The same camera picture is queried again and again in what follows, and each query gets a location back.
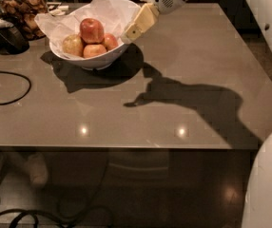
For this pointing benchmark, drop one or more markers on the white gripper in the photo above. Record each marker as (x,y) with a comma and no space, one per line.
(147,15)

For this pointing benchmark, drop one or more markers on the red apple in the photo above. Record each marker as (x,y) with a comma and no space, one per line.
(92,31)
(110,42)
(93,50)

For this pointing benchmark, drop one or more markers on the white ceramic bowl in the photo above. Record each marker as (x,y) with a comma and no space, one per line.
(110,56)

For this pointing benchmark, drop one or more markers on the left yellowish apple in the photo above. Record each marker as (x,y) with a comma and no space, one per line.
(74,45)

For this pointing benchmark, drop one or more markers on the small white items behind bowl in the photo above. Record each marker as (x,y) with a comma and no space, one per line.
(58,10)

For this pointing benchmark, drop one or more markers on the white tissue paper liner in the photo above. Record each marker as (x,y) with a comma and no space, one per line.
(63,24)

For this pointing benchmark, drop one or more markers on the glass jar of snacks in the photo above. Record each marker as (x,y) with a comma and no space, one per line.
(23,13)

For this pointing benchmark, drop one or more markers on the white shoe right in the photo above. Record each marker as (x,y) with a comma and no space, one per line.
(37,170)

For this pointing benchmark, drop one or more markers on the black pan with handle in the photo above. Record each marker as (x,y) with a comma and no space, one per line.
(11,39)

